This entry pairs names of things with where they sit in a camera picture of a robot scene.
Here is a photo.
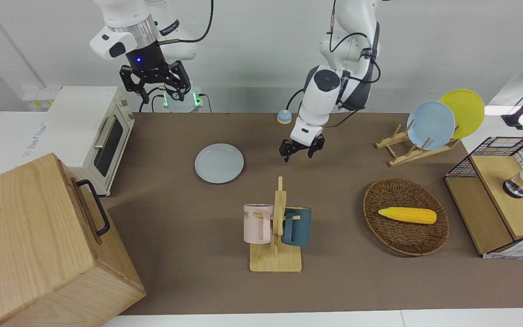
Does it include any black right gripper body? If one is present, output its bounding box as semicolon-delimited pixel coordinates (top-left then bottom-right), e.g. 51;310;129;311
125;41;171;86

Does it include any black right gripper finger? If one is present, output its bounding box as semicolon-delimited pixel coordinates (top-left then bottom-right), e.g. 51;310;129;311
166;60;192;101
120;65;149;104

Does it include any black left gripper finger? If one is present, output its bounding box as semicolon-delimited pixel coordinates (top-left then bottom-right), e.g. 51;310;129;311
279;140;296;163
308;135;326;159

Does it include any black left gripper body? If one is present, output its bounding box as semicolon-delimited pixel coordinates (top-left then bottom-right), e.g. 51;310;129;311
290;140;317;154

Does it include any gray round plate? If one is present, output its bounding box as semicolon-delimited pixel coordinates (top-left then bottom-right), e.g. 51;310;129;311
194;144;245;184

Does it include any wooden plate rack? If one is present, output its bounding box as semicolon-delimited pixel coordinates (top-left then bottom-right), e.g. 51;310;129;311
375;124;462;167

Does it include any light blue plate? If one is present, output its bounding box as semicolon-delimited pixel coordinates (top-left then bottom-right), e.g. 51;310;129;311
407;101;456;151

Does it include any yellow plate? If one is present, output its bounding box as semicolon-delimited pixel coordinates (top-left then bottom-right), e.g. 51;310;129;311
439;89;485;139

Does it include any white toaster oven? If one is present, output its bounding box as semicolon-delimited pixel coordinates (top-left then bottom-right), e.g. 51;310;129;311
21;86;136;197

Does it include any dark blue mug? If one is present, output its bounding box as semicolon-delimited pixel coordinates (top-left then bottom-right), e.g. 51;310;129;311
281;207;312;247

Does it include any pink mug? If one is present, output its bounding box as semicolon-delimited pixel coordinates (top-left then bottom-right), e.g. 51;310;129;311
243;203;274;244

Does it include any wooden mug tree stand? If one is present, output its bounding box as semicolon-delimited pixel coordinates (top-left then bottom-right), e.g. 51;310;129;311
249;176;303;273

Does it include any yellow corn cob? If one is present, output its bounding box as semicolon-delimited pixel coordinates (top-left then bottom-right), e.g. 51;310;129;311
378;207;438;225

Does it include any brown wicker basket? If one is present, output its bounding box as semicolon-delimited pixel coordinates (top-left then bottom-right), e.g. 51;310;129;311
363;177;450;258

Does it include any brown table mat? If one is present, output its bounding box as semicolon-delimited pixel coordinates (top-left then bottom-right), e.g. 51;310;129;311
103;112;523;316

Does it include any grid patterned shelf box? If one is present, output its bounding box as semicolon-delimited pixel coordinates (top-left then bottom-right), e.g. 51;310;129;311
444;136;523;260

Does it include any white wall socket box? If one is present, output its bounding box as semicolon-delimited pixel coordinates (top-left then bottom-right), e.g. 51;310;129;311
22;86;62;112

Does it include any wooden box with black handle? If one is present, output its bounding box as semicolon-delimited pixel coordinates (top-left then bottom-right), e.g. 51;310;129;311
0;153;146;327

